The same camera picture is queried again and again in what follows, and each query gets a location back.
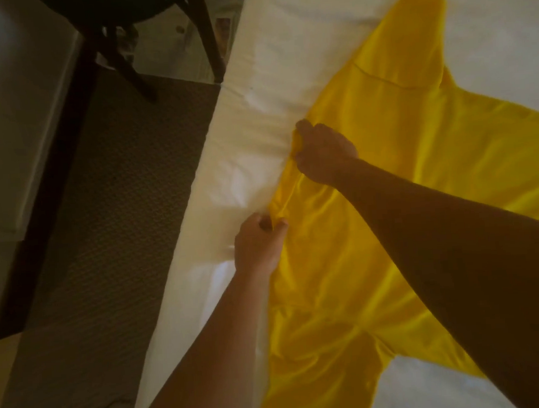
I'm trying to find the black round stool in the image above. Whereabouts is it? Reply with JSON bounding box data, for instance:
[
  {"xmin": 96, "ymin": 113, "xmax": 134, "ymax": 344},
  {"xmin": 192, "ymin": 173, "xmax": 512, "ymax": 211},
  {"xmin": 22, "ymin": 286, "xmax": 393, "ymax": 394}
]
[{"xmin": 38, "ymin": 0, "xmax": 229, "ymax": 109}]

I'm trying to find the person's right hand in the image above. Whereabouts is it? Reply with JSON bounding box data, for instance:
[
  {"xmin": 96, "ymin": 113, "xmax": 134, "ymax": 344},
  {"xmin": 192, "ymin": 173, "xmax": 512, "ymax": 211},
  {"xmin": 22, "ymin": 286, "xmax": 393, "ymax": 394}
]
[{"xmin": 289, "ymin": 116, "xmax": 362, "ymax": 189}]

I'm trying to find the person's right forearm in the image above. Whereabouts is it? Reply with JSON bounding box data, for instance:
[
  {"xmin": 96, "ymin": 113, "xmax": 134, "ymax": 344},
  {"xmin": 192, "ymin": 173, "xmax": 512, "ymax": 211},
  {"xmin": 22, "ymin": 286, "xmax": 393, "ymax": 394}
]
[{"xmin": 333, "ymin": 147, "xmax": 539, "ymax": 408}]

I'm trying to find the white bed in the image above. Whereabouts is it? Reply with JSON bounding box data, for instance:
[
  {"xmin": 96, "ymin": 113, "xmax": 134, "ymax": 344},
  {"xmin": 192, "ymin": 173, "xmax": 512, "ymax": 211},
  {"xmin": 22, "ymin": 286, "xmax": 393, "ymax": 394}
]
[{"xmin": 106, "ymin": 0, "xmax": 539, "ymax": 408}]

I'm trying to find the person's left forearm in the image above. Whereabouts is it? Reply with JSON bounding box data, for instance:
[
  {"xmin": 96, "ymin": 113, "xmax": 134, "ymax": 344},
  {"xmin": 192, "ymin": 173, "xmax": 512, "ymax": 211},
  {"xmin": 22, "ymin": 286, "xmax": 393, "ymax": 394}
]
[{"xmin": 128, "ymin": 267, "xmax": 285, "ymax": 408}]

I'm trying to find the person's left hand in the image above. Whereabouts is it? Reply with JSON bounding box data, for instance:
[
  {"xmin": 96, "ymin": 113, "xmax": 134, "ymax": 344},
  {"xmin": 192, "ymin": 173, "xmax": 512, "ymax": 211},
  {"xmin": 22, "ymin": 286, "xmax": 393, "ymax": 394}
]
[{"xmin": 231, "ymin": 210, "xmax": 293, "ymax": 282}]

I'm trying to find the yellow shirt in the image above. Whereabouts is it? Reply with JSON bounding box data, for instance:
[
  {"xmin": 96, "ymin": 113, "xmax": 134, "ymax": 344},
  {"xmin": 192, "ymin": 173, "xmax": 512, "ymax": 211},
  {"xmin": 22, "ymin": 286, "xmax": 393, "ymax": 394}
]
[{"xmin": 234, "ymin": 0, "xmax": 539, "ymax": 408}]

